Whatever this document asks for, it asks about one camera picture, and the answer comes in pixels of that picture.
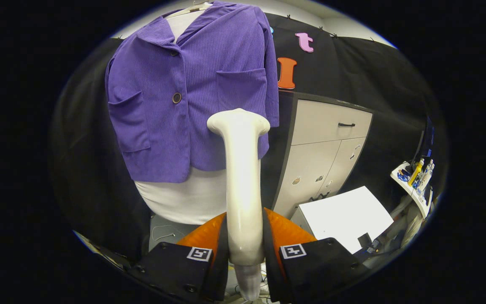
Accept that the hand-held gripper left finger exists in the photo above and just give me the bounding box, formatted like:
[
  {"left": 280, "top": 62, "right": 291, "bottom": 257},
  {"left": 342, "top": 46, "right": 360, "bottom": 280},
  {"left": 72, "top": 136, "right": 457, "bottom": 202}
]
[{"left": 127, "top": 212, "right": 230, "bottom": 304}]

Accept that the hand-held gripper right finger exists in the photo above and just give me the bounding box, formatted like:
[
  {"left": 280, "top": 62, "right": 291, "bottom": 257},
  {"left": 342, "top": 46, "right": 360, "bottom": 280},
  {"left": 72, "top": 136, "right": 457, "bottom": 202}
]
[{"left": 261, "top": 208, "right": 373, "bottom": 304}]

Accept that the white undershirt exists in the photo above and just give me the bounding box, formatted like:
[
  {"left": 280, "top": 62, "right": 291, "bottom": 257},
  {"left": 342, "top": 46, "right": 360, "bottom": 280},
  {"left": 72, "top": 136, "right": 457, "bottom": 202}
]
[{"left": 135, "top": 8, "right": 227, "bottom": 225}]

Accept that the purple corduroy jacket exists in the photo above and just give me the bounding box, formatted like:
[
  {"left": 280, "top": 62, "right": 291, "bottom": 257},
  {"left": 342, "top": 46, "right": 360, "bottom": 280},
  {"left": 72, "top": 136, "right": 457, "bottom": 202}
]
[{"left": 105, "top": 1, "right": 280, "bottom": 183}]

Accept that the white box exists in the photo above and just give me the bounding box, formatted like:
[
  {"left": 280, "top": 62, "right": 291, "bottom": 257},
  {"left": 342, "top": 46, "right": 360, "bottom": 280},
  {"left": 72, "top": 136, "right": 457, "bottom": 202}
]
[{"left": 290, "top": 186, "right": 394, "bottom": 255}]

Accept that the printed paper sheet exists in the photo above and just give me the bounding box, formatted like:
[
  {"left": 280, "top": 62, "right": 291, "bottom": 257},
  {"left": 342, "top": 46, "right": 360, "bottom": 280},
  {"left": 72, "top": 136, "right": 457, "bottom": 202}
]
[{"left": 73, "top": 230, "right": 132, "bottom": 271}]

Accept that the grey cabinet with drawers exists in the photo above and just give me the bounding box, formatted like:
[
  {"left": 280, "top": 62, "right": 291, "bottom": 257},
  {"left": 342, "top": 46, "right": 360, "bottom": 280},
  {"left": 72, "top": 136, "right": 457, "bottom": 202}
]
[{"left": 272, "top": 91, "right": 373, "bottom": 220}]

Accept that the white cluttered side shelf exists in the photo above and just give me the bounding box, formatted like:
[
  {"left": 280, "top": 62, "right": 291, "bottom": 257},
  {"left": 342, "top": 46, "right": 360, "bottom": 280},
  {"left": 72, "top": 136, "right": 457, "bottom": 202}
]
[{"left": 391, "top": 160, "right": 434, "bottom": 219}]

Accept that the yellow bottle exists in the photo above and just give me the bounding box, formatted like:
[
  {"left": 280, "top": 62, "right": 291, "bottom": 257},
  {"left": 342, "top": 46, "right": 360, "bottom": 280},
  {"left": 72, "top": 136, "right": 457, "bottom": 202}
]
[{"left": 408, "top": 159, "right": 425, "bottom": 187}]

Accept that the clear bottle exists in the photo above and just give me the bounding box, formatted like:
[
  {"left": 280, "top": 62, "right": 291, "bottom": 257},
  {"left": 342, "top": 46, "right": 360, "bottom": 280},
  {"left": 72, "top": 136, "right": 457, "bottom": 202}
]
[{"left": 418, "top": 163, "right": 435, "bottom": 193}]

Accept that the row of black backdrop clips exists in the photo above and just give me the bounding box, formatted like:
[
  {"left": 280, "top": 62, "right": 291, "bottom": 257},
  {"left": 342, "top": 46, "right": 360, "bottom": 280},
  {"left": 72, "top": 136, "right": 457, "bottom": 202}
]
[{"left": 285, "top": 14, "right": 376, "bottom": 43}]

